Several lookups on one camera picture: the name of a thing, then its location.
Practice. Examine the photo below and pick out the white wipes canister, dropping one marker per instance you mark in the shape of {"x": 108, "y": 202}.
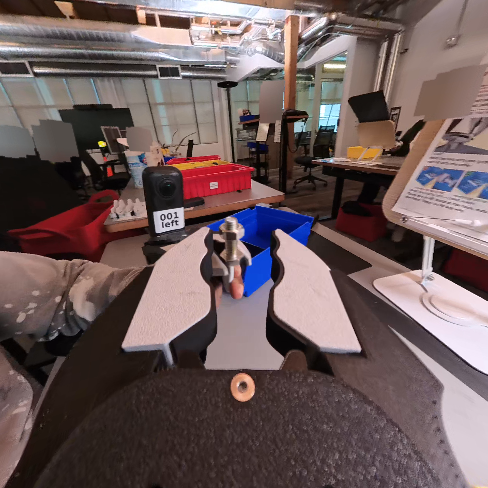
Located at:
{"x": 135, "y": 171}

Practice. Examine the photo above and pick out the silver hex nut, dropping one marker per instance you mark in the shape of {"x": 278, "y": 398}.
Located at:
{"x": 231, "y": 228}

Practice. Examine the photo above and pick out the black floor lamp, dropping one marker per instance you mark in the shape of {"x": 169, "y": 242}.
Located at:
{"x": 227, "y": 84}

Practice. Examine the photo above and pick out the yellow plastic crate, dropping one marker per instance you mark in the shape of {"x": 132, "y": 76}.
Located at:
{"x": 190, "y": 166}

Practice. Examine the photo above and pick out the person's left forearm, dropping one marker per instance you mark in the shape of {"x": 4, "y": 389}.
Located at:
{"x": 57, "y": 293}

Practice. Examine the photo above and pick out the silver ventilation duct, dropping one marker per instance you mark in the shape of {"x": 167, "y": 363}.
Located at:
{"x": 95, "y": 26}
{"x": 95, "y": 51}

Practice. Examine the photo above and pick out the small wooden board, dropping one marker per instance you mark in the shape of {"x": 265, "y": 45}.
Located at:
{"x": 375, "y": 135}

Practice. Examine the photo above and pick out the red tote bag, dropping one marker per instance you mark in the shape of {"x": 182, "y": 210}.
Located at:
{"x": 57, "y": 232}

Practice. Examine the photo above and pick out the black flat mat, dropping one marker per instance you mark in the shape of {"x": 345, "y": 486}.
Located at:
{"x": 339, "y": 255}

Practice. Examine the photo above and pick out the small white air vent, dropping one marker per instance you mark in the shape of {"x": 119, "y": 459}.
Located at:
{"x": 169, "y": 71}
{"x": 15, "y": 68}

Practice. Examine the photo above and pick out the large black screen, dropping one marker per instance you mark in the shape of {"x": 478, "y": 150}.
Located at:
{"x": 38, "y": 198}

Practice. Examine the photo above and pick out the black monitor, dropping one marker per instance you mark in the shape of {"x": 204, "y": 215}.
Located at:
{"x": 84, "y": 122}

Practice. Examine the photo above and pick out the black floor stand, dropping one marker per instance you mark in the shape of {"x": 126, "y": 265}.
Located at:
{"x": 284, "y": 160}

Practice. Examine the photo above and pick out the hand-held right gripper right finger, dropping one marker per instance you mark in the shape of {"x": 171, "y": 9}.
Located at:
{"x": 312, "y": 305}

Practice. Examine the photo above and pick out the flat black case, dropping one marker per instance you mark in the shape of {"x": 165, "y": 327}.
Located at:
{"x": 193, "y": 203}

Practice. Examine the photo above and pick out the black office chair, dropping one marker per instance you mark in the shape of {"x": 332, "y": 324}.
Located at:
{"x": 320, "y": 141}

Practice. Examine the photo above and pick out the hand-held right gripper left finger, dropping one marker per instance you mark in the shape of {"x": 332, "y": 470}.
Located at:
{"x": 171, "y": 297}

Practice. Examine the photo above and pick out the wooden top desk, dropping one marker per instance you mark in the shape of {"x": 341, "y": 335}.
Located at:
{"x": 362, "y": 166}

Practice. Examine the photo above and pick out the person's left hand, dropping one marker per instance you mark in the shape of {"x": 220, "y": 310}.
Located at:
{"x": 237, "y": 286}

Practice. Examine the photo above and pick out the blue plastic bin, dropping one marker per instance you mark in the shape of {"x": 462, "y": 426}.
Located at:
{"x": 286, "y": 228}

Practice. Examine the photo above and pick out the black utility cart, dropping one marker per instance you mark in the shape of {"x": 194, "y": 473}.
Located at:
{"x": 258, "y": 164}

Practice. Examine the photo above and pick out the printed instruction sheet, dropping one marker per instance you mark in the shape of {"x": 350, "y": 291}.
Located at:
{"x": 450, "y": 190}

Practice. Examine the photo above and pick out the small yellow bin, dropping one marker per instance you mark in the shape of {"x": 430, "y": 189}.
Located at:
{"x": 356, "y": 152}

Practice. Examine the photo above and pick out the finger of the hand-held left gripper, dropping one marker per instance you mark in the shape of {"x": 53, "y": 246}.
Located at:
{"x": 246, "y": 257}
{"x": 219, "y": 267}

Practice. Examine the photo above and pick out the silver hex bolt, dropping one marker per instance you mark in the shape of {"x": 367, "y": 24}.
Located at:
{"x": 231, "y": 247}

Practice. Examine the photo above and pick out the black flag panel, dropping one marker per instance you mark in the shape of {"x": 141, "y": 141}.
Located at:
{"x": 368, "y": 106}

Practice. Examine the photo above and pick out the wooden support post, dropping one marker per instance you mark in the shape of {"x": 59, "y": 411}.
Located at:
{"x": 291, "y": 76}

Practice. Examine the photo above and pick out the small framed screen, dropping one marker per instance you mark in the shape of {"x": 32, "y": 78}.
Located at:
{"x": 111, "y": 140}

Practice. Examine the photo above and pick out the dark red ottoman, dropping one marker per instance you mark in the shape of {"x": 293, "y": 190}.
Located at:
{"x": 465, "y": 267}
{"x": 362, "y": 225}

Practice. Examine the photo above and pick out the white carton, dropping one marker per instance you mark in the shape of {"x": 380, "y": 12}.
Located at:
{"x": 156, "y": 156}

